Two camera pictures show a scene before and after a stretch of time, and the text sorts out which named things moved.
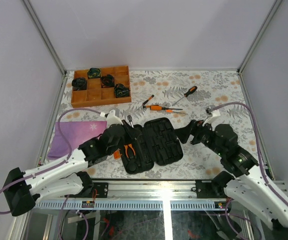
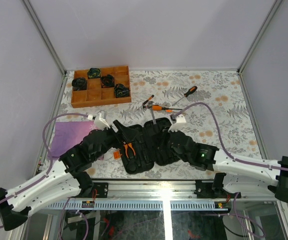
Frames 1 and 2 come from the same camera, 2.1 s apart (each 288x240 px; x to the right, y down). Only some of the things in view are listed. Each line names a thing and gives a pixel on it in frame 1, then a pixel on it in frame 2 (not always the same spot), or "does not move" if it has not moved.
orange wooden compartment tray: [95, 94] does not move
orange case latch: [117, 154] does not move
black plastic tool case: [157, 144] does not move
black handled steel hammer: [129, 117] -> [150, 106]
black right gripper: [192, 128] -> [169, 133]
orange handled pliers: [130, 145] does not move
